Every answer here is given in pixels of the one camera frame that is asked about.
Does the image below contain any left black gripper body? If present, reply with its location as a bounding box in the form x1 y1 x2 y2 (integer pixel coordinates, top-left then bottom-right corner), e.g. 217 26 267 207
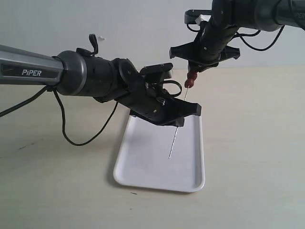
116 83 187 125

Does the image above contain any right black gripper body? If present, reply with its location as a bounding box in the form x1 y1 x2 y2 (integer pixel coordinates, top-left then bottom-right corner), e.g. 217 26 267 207
169 20 240 64

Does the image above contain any red date bottom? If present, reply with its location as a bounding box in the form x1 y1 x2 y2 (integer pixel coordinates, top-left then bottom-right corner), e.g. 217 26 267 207
187 72 198 81

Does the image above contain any red date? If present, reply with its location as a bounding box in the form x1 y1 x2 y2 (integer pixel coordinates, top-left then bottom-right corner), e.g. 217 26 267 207
187 72 198 81
184 79 194 88

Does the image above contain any red date top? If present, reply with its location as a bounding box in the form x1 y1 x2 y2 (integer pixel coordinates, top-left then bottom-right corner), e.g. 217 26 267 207
184 79 194 88

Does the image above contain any thin metal skewer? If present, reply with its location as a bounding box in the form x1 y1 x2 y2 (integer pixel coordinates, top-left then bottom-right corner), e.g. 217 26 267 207
168 86 190 159

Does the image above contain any left grey black robot arm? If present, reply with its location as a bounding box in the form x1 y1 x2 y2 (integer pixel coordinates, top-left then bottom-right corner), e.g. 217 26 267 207
0 46 202 127

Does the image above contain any right grey black robot arm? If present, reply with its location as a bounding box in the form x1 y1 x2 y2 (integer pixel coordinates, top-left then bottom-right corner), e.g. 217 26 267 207
169 0 305 72

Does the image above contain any white rectangular plastic tray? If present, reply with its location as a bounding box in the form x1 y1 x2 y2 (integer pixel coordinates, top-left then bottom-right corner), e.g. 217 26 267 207
113 115 205 193

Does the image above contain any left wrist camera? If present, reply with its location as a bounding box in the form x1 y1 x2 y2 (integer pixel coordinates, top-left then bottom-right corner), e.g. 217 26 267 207
140 62 173 84

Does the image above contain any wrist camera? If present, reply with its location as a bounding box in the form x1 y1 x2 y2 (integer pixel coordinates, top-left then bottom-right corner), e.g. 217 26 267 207
140 62 173 84
184 9 212 25

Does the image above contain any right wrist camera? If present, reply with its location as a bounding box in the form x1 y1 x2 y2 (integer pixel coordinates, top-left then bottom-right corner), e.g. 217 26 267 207
184 9 212 25

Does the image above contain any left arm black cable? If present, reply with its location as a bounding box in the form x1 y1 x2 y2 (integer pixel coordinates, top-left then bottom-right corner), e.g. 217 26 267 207
0 34 183 146

